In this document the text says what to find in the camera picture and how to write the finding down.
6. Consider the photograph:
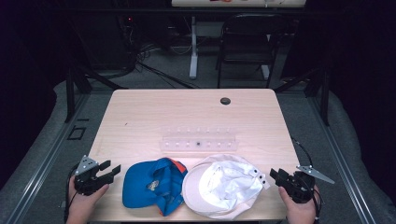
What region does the white baseball cap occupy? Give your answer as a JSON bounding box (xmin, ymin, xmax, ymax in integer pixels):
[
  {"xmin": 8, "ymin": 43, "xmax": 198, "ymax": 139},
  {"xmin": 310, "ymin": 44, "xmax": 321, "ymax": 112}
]
[{"xmin": 181, "ymin": 153, "xmax": 271, "ymax": 220}]

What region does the bundle of floor cables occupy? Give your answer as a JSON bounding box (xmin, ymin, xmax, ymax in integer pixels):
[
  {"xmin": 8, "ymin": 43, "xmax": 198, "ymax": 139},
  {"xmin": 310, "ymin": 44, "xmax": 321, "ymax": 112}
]
[{"xmin": 118, "ymin": 17, "xmax": 200, "ymax": 90}]

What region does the black metal frame post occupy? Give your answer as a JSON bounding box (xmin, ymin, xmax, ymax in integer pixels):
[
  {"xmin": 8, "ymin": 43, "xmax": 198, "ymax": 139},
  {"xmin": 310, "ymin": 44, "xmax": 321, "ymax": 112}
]
[
  {"xmin": 64, "ymin": 66, "xmax": 77, "ymax": 123},
  {"xmin": 320, "ymin": 69, "xmax": 331, "ymax": 127}
]

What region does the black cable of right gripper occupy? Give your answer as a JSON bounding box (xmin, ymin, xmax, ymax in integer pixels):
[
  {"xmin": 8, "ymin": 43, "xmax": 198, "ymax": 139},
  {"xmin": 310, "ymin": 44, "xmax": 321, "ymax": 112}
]
[{"xmin": 290, "ymin": 136, "xmax": 323, "ymax": 222}]

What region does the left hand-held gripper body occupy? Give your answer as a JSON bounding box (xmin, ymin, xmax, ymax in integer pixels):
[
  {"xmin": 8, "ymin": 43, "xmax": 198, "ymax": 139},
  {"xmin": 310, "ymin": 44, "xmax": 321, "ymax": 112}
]
[{"xmin": 74, "ymin": 154, "xmax": 110, "ymax": 196}]

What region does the aluminium floor rail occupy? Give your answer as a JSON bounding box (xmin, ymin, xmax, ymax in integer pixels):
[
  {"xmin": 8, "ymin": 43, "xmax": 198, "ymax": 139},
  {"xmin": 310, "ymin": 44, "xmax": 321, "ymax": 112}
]
[
  {"xmin": 6, "ymin": 92, "xmax": 92, "ymax": 224},
  {"xmin": 306, "ymin": 92, "xmax": 378, "ymax": 224}
]

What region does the person's left hand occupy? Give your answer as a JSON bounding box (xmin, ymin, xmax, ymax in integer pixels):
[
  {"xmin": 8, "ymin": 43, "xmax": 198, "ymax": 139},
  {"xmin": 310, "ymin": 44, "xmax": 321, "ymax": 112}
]
[{"xmin": 65, "ymin": 175, "xmax": 110, "ymax": 224}]

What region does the white desk leg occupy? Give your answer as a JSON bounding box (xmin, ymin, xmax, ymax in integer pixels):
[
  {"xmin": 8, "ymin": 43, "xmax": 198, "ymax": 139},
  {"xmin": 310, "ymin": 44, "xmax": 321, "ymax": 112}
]
[{"xmin": 189, "ymin": 15, "xmax": 199, "ymax": 79}]

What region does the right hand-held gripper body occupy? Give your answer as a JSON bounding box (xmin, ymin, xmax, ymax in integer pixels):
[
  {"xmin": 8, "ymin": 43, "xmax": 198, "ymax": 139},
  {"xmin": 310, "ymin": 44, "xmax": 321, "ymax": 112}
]
[{"xmin": 283, "ymin": 164, "xmax": 335, "ymax": 204}]

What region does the person's right hand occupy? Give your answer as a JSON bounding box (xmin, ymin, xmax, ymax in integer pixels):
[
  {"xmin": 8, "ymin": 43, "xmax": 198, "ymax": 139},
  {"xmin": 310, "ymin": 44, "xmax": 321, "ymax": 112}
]
[{"xmin": 278, "ymin": 185, "xmax": 320, "ymax": 224}]

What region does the clear acrylic peg rack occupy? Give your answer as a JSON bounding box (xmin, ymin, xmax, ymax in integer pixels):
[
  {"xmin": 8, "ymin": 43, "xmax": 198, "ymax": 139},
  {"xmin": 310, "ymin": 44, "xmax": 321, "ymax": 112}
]
[{"xmin": 159, "ymin": 125, "xmax": 239, "ymax": 153}]

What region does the black folding chair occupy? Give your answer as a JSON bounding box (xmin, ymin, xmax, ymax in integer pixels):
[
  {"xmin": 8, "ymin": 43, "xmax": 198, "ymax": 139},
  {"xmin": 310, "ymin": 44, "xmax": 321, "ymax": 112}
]
[{"xmin": 216, "ymin": 13, "xmax": 288, "ymax": 90}]

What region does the blue baseball cap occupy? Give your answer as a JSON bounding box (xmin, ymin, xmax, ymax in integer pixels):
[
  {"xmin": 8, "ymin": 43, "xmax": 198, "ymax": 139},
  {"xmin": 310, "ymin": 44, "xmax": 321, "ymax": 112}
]
[{"xmin": 121, "ymin": 157, "xmax": 189, "ymax": 217}]

